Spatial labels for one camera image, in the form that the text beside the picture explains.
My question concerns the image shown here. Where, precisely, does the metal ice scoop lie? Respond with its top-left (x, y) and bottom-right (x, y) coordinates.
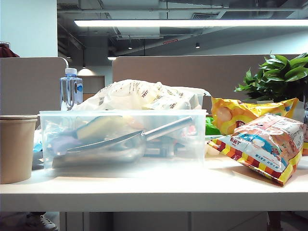
top-left (51, 116), bottom-right (193, 169)

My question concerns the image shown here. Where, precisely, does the black labelled box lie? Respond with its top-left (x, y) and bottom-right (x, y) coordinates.
top-left (144, 139), bottom-right (179, 157)

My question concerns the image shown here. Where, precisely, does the transparent plastic storage box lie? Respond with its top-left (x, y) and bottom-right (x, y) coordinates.
top-left (38, 109), bottom-right (208, 179)

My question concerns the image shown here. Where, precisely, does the white printed plastic bag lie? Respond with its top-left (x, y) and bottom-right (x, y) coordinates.
top-left (72, 79), bottom-right (205, 139)

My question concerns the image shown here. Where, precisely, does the brown wide desk partition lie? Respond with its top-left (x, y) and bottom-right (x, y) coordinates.
top-left (112, 55), bottom-right (308, 111)

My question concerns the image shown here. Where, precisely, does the translucent tub with lid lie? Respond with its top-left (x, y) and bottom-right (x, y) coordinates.
top-left (178, 86), bottom-right (210, 110)

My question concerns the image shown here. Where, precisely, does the yellow sponge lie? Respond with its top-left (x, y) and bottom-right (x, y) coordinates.
top-left (76, 115), bottom-right (123, 140)

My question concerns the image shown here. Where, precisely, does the green plastic bag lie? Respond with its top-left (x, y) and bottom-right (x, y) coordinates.
top-left (205, 116), bottom-right (221, 136)

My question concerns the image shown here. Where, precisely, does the wooden background cabinet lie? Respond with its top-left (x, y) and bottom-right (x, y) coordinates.
top-left (81, 76), bottom-right (105, 102)

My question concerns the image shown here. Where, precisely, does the yellow orange snack bag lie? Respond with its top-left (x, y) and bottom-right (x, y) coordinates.
top-left (211, 97), bottom-right (299, 136)

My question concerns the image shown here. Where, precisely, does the clear water bottle white cap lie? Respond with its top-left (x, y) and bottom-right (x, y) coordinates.
top-left (59, 68), bottom-right (84, 111)

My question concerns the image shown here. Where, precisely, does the purple cloth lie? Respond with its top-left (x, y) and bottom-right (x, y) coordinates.
top-left (48, 136), bottom-right (80, 156)

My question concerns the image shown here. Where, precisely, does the long ceiling light strip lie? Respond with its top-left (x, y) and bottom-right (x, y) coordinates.
top-left (74, 19), bottom-right (308, 27)

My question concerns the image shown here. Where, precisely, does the cartoon print snack bag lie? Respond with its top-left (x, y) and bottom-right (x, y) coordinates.
top-left (207, 113), bottom-right (306, 187)

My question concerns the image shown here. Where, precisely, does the light blue plastic bag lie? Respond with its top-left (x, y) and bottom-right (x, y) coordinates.
top-left (33, 134), bottom-right (44, 154)

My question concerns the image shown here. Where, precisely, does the grey desk partition rounded corner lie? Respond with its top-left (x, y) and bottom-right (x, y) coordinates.
top-left (0, 57), bottom-right (70, 116)

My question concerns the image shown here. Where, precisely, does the green leafy potted plant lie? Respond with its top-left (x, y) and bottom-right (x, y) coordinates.
top-left (234, 51), bottom-right (308, 103)

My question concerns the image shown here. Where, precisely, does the brown paper cup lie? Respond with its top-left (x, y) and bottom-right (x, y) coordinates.
top-left (0, 115), bottom-right (39, 185)

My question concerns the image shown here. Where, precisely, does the white sneaker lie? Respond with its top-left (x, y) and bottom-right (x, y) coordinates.
top-left (28, 213), bottom-right (60, 231)

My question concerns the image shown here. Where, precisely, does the dark red garment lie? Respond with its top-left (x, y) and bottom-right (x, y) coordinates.
top-left (0, 42), bottom-right (20, 58)

